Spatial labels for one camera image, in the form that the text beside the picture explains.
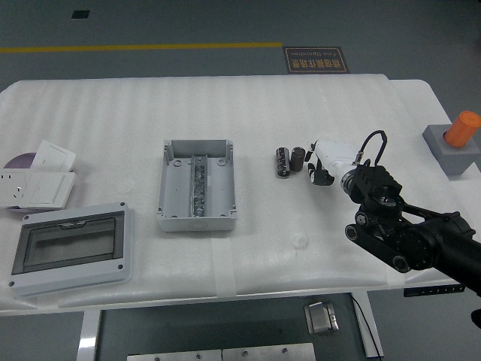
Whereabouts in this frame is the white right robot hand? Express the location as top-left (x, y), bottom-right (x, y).
top-left (304, 139), bottom-right (358, 187)

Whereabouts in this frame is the black cylindrical battery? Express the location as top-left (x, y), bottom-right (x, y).
top-left (274, 146), bottom-right (291, 179)
top-left (289, 146), bottom-right (308, 173)

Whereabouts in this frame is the open grey junction box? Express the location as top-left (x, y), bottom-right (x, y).
top-left (156, 138), bottom-right (239, 233)

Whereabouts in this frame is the white foam mat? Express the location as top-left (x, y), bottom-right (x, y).
top-left (0, 73), bottom-right (480, 311)

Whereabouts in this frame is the black floor sign orange text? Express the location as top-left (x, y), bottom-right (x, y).
top-left (282, 46), bottom-right (351, 75)

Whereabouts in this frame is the grey block holder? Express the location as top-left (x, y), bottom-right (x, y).
top-left (422, 123), bottom-right (481, 177)

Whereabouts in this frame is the orange cylinder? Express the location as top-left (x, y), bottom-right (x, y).
top-left (445, 110), bottom-right (481, 148)

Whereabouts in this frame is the silver metal pedal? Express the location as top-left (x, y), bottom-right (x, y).
top-left (303, 301), bottom-right (341, 336)

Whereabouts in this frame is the black table control panel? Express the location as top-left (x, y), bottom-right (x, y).
top-left (404, 283), bottom-right (467, 298)

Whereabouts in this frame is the white table leg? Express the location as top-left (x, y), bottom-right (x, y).
top-left (351, 291), bottom-right (385, 358)
top-left (77, 310), bottom-right (102, 361)

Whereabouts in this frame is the grey metal plate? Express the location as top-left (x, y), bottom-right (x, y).
top-left (126, 348), bottom-right (222, 361)

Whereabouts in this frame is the purple disc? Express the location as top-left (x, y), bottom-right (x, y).
top-left (2, 151), bottom-right (38, 214)

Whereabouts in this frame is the perforated metal mounting rail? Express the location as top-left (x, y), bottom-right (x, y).
top-left (190, 153), bottom-right (209, 218)

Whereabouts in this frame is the white tilted switch panel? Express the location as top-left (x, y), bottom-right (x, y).
top-left (30, 139), bottom-right (77, 173)

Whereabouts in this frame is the white flat switch panel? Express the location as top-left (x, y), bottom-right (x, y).
top-left (23, 171), bottom-right (77, 210)

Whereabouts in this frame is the grey enclosure with tinted window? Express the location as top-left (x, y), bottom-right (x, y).
top-left (8, 202), bottom-right (135, 298)

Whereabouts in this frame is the white wall socket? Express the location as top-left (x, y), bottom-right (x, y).
top-left (0, 168), bottom-right (37, 208)

